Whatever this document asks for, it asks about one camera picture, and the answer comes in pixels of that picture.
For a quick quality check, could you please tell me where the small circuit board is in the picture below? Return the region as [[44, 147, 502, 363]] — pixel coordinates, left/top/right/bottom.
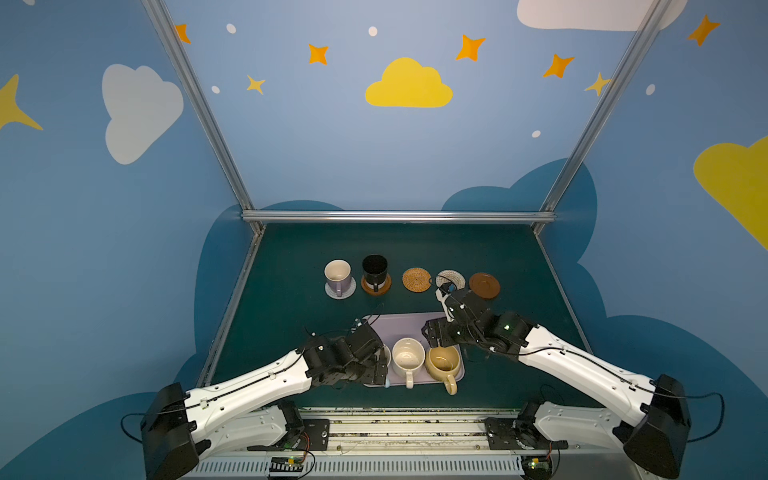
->
[[267, 456, 306, 479], [521, 456, 554, 480]]

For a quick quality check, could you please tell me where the front aluminium base frame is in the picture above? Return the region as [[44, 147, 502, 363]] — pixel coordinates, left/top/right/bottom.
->
[[179, 402, 653, 479]]

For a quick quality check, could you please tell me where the horizontal aluminium back rail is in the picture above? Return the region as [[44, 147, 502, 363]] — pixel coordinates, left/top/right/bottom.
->
[[241, 210, 556, 224]]

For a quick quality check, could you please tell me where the lilac ceramic mug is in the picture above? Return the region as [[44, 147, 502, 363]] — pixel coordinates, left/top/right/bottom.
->
[[324, 259, 353, 283]]

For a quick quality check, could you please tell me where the small brown wooden coaster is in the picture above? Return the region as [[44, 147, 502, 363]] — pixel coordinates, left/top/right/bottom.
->
[[469, 272, 501, 300]]

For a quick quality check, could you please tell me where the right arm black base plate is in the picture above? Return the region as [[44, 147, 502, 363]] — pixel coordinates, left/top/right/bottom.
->
[[484, 416, 569, 451]]

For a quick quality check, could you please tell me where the aluminium corner post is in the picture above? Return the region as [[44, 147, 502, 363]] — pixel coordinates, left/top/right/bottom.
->
[[142, 0, 254, 213], [532, 0, 672, 237]]

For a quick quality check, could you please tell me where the right small circuit board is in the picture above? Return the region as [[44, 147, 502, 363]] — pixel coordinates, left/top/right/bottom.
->
[[521, 456, 554, 480]]

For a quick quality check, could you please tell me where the white cream ceramic mug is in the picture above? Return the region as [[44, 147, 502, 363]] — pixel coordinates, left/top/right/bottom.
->
[[391, 338, 426, 389]]

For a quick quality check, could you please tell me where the tan woven rattan coaster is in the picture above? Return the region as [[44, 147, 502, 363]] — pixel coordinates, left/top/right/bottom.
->
[[402, 267, 432, 293]]

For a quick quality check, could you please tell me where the black ceramic mug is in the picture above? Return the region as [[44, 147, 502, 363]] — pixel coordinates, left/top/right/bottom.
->
[[362, 254, 388, 285]]

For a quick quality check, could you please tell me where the multicolour woven round coaster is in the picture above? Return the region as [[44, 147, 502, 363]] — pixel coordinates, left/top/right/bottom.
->
[[435, 270, 466, 293]]

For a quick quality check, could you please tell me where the white woven rope coaster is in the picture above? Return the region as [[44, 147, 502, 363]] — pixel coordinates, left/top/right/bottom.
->
[[324, 277, 357, 300]]

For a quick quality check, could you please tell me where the left aluminium corner post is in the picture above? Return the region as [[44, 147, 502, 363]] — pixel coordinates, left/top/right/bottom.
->
[[142, 0, 254, 213]]

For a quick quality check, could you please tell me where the lilac plastic tray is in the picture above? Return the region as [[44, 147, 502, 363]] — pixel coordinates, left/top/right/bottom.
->
[[366, 312, 465, 388]]

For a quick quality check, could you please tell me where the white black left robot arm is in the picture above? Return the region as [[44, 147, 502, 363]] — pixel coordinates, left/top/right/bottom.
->
[[140, 322, 387, 479]]

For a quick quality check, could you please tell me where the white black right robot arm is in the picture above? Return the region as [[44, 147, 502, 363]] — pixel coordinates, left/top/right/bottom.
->
[[422, 288, 691, 479]]

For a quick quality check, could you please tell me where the left small circuit board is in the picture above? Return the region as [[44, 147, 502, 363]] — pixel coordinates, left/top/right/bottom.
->
[[267, 456, 306, 479]]

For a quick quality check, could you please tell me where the right aluminium corner post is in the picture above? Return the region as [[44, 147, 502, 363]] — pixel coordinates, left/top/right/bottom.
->
[[532, 0, 672, 237]]

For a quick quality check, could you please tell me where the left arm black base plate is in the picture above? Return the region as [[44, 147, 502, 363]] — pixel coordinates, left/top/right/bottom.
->
[[246, 419, 330, 451]]

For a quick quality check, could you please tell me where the yellow ceramic mug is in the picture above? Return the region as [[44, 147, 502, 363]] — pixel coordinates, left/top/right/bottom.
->
[[425, 346, 461, 396]]

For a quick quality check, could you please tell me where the large brown wooden coaster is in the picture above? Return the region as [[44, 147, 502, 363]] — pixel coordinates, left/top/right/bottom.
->
[[361, 275, 392, 296]]

